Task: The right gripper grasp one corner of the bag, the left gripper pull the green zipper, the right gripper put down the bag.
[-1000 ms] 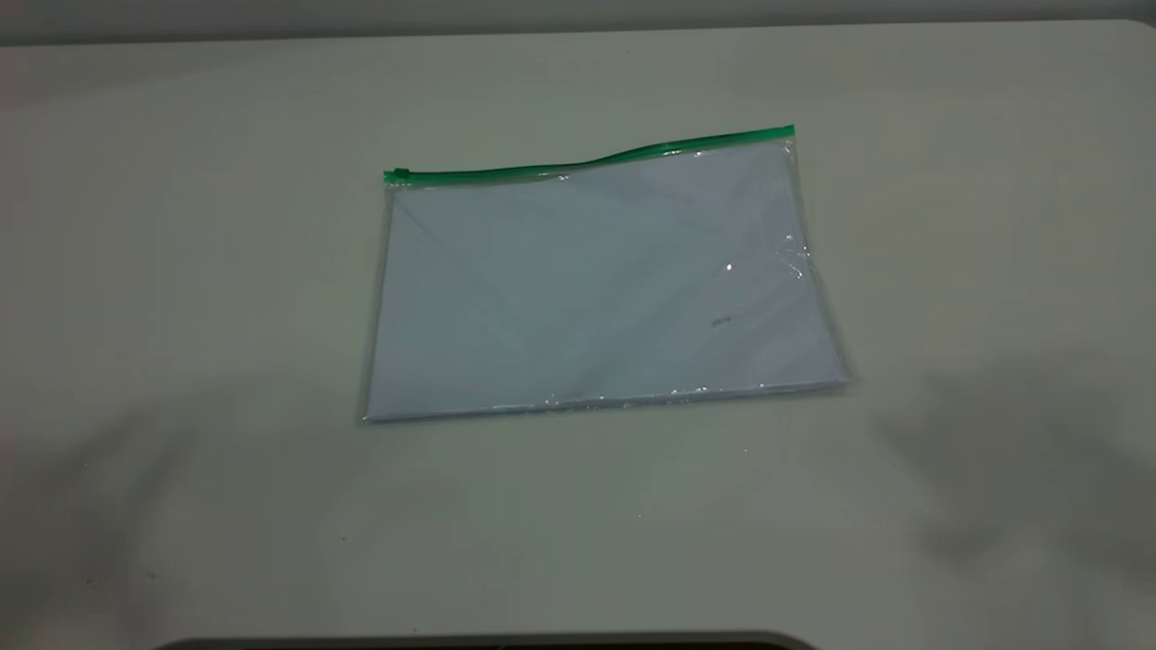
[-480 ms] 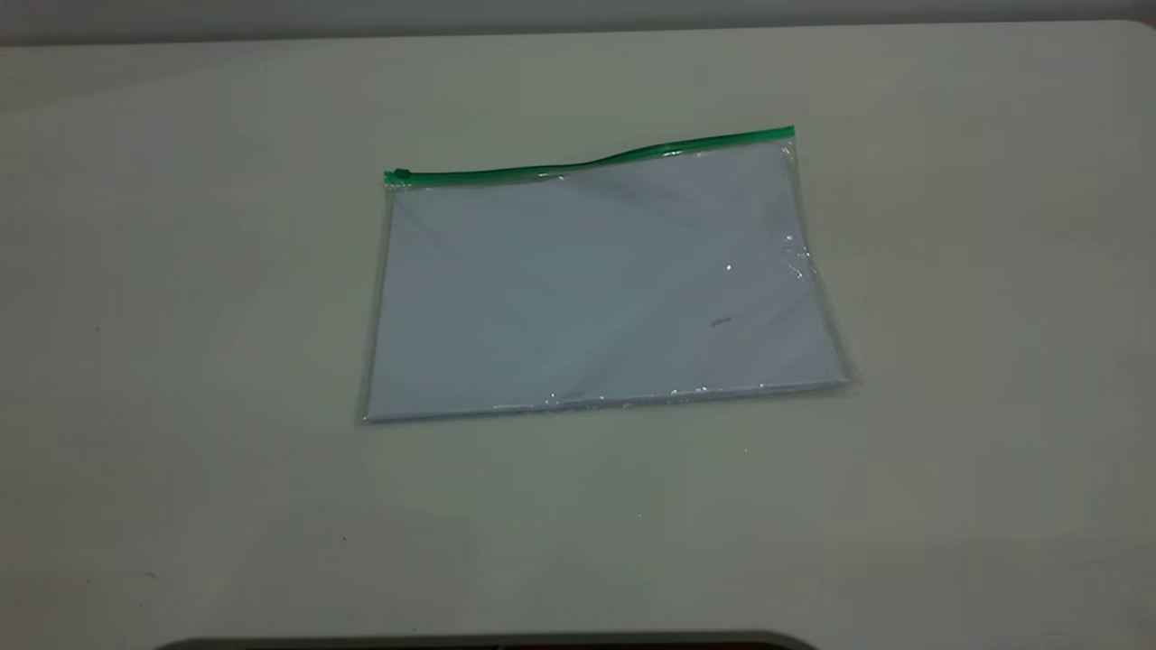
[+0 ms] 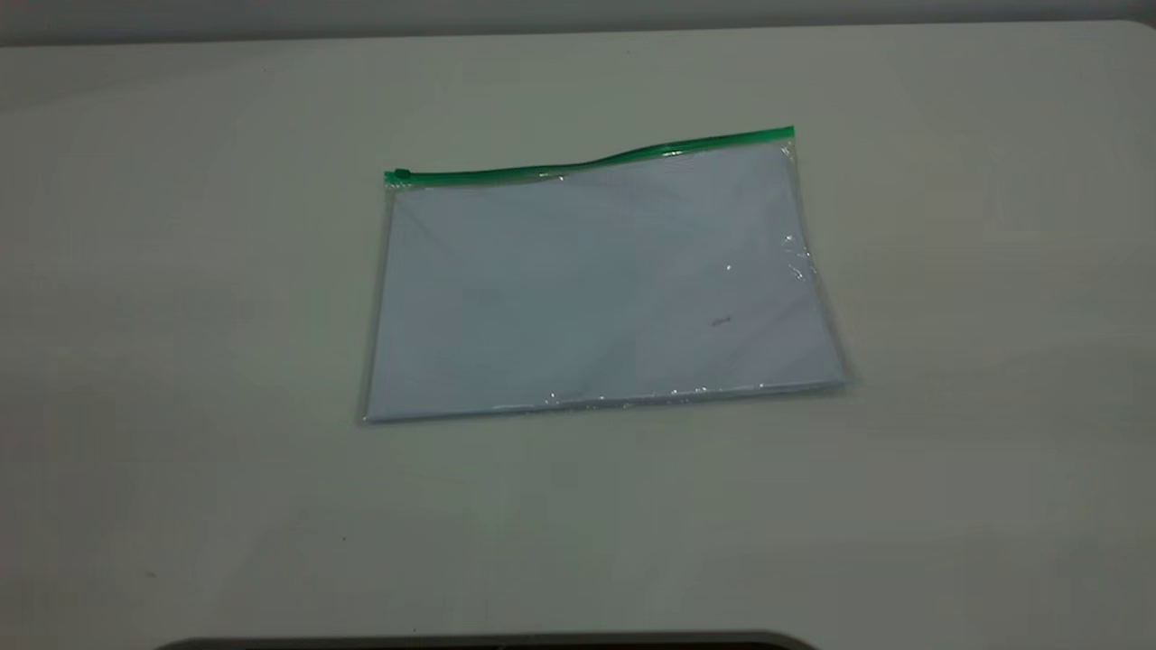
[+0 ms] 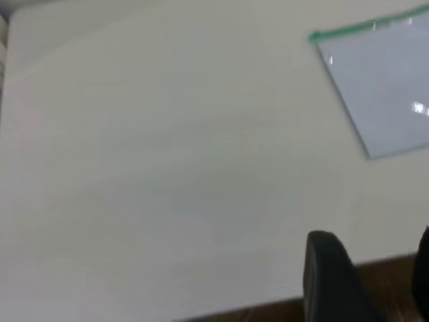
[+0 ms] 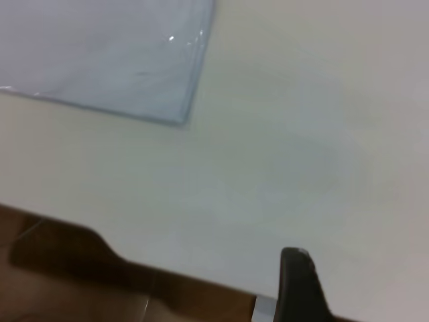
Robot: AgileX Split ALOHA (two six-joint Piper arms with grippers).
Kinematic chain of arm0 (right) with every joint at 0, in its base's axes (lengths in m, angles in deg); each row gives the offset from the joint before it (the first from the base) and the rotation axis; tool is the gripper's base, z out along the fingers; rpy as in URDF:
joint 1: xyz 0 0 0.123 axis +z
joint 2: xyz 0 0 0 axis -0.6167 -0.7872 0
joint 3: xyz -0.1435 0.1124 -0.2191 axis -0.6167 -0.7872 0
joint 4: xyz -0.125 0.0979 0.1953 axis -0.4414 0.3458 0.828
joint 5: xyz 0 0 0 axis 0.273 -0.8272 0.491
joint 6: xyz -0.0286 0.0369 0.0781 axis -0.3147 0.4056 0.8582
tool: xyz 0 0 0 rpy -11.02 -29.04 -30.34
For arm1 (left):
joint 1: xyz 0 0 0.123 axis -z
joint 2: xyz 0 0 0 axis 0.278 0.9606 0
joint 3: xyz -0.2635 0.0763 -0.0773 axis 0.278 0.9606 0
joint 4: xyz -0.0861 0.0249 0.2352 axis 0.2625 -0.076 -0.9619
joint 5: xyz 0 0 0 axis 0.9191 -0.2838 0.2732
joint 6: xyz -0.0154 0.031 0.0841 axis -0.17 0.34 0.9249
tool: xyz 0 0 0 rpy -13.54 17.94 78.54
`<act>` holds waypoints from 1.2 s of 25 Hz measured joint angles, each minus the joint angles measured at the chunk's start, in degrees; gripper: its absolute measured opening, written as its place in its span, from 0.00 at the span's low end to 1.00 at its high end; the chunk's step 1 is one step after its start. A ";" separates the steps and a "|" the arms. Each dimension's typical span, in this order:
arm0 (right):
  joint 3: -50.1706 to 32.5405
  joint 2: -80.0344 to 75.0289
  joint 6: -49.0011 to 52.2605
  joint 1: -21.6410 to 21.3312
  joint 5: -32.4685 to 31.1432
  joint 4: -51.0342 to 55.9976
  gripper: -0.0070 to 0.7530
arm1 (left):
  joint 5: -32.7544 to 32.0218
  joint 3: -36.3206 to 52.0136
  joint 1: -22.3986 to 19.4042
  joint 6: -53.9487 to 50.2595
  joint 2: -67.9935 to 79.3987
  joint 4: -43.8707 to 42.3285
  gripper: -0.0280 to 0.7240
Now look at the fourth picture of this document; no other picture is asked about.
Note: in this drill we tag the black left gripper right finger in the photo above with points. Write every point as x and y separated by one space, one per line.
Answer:
422 285

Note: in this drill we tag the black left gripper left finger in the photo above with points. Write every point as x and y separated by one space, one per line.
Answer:
332 281

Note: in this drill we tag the clear zip bag green zipper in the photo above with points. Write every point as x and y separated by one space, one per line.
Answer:
385 87

